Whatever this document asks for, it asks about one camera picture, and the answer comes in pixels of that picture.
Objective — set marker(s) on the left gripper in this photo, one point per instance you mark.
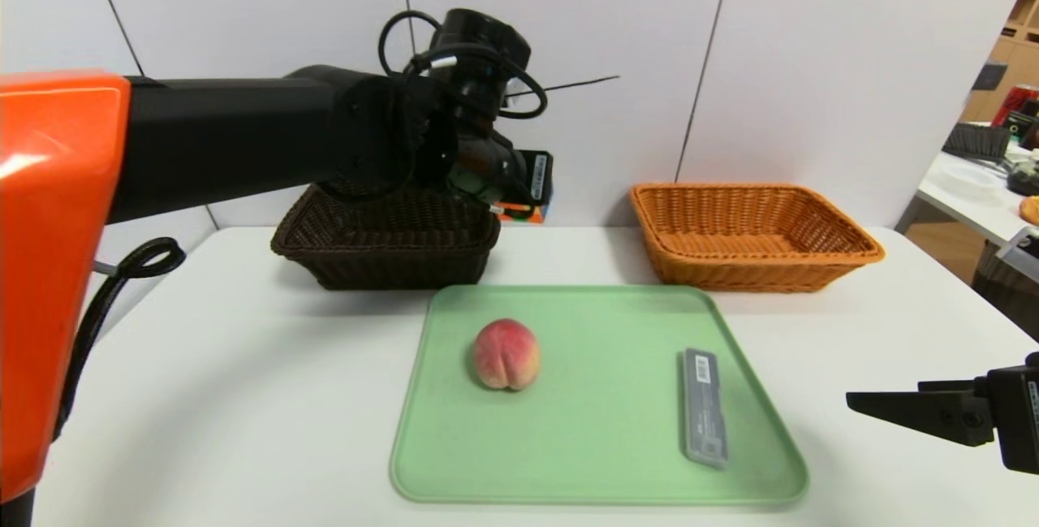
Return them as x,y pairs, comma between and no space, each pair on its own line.
536,176

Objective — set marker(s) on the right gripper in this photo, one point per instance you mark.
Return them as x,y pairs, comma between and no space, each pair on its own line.
1024,411

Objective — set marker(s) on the colourful puzzle cube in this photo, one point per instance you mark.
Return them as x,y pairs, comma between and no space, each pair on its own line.
519,214

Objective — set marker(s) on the pink peach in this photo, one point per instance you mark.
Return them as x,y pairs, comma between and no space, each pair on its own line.
507,355

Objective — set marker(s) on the grey pen case with barcode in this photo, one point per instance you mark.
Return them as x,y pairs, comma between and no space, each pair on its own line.
702,409

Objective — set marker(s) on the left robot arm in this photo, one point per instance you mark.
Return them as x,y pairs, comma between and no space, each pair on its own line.
227,137

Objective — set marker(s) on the dark brown wicker basket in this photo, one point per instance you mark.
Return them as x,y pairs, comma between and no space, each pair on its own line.
381,259

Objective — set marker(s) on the orange wicker basket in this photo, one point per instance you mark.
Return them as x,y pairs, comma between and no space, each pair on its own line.
747,267

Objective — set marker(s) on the small dark wicker basket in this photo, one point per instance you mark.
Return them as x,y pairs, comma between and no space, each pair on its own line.
972,143

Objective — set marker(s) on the dark table base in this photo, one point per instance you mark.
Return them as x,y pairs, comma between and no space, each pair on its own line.
994,279

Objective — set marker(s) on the white side table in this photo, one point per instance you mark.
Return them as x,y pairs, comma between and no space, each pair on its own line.
966,206

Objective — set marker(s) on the orange bread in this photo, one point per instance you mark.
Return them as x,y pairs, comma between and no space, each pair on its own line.
1031,210

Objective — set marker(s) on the white plate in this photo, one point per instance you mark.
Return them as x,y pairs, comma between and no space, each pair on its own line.
964,180

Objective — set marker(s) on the black bowl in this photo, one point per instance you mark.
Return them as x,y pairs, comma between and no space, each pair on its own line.
1023,182

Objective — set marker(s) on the green plastic tray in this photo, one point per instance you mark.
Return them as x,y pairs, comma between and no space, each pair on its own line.
601,429

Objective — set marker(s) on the red can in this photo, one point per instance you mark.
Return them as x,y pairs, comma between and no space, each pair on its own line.
1013,105

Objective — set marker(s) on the wooden shelf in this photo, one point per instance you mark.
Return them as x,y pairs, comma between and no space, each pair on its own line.
1019,56

